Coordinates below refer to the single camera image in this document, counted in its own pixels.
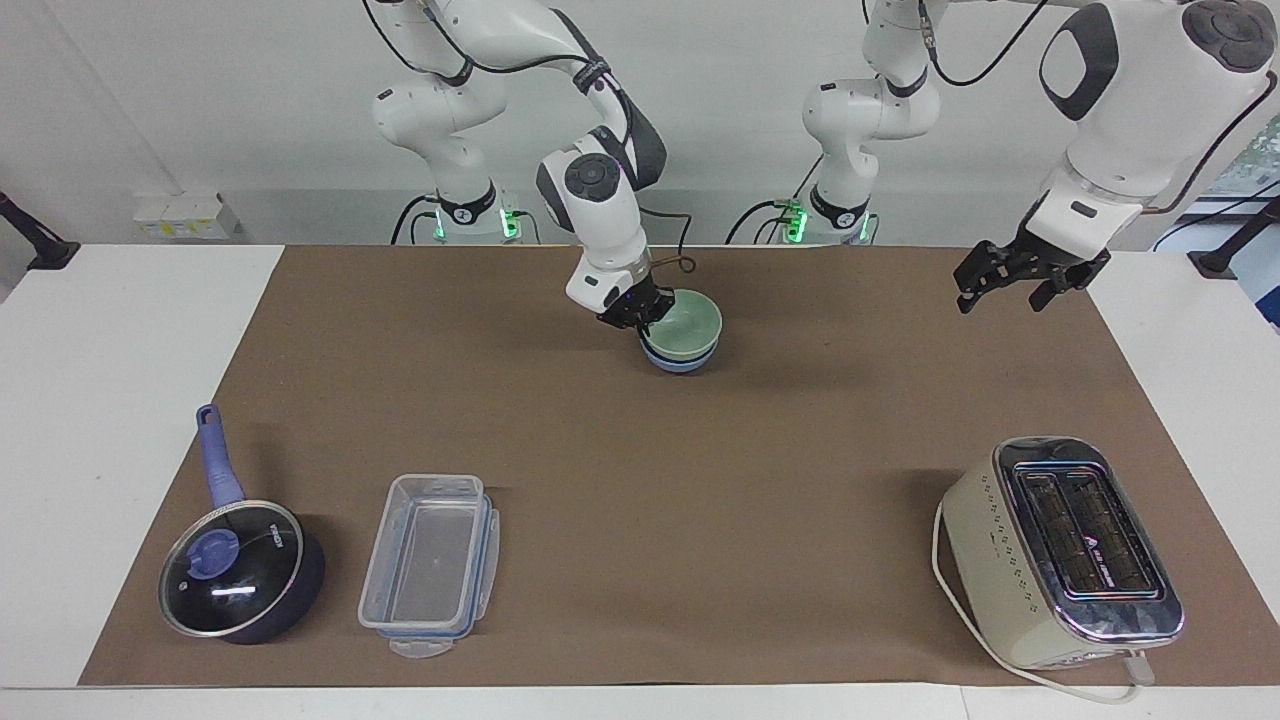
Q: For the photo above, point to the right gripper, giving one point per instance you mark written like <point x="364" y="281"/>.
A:
<point x="625" y="302"/>

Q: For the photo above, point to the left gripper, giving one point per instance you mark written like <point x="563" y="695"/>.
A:
<point x="1040" y="258"/>

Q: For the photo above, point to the green bowl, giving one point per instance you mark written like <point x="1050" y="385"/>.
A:
<point x="692" y="322"/>

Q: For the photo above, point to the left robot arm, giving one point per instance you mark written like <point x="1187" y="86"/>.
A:
<point x="1130" y="110"/>

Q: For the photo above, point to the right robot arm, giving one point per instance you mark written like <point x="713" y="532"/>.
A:
<point x="600" y="215"/>

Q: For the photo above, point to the blue bowl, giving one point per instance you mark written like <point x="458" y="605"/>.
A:
<point x="680" y="364"/>

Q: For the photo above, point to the black stand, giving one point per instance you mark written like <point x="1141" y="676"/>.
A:
<point x="45" y="250"/>
<point x="1225" y="258"/>

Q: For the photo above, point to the cream and chrome toaster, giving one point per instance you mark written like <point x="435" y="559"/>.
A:
<point x="1000" y="560"/>

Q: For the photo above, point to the clear plastic food container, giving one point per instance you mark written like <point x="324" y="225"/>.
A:
<point x="430" y="565"/>

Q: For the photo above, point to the blue saucepan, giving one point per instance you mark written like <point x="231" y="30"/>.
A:
<point x="222" y="470"/>

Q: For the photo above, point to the glass pot lid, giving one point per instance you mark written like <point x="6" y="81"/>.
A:
<point x="235" y="575"/>

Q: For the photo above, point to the white wall socket box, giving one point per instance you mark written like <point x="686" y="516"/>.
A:
<point x="185" y="217"/>

